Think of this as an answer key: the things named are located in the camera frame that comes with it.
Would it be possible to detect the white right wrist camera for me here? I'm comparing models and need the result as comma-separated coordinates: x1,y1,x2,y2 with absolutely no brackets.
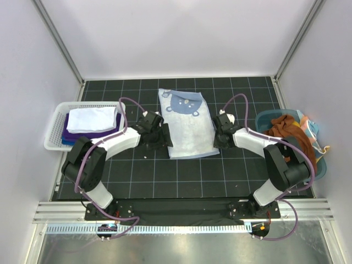
219,109,235,124

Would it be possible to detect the purple folded towel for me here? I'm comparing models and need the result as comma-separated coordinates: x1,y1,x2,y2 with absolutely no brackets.
62,113,122,140

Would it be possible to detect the multicolour striped towel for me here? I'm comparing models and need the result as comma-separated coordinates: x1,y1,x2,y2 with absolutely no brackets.
296,110,331,163

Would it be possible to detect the light blue bear towel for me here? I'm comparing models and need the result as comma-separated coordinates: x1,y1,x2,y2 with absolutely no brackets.
158,89,219,160

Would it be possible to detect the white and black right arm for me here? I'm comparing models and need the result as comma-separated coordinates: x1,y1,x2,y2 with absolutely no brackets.
212,111,315,218

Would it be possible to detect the white plastic basket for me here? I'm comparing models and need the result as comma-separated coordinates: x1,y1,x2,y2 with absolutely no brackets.
44,101,125,152

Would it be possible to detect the white folded towel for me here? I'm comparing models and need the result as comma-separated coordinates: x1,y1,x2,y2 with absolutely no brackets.
67,107,118,134

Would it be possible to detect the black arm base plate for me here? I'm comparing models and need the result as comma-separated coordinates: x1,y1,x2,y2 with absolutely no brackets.
84,196,282,239

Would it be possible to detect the aluminium frame rail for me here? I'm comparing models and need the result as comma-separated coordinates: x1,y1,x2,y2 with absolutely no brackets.
32,199,334,224

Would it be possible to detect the brown towel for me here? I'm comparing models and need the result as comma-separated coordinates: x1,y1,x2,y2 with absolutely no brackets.
263,114,317,173

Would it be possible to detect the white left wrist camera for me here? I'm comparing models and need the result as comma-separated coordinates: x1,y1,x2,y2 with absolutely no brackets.
142,111,161,117

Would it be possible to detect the blue folded towel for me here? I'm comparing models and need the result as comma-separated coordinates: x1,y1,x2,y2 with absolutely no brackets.
62,138,79,146

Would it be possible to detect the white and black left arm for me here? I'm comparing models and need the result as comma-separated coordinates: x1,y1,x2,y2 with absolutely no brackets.
61,111,173,220

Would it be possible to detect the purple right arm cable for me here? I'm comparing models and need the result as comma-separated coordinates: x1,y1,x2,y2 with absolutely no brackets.
224,93,316,241

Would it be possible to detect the blue plastic basin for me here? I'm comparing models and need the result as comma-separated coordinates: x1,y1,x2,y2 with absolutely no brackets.
255,109,327,180

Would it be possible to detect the white slotted cable duct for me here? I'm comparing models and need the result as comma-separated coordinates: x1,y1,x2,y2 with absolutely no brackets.
46,222,252,235

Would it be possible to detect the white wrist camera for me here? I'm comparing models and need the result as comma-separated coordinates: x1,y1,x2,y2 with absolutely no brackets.
219,109,235,124
142,111,161,117

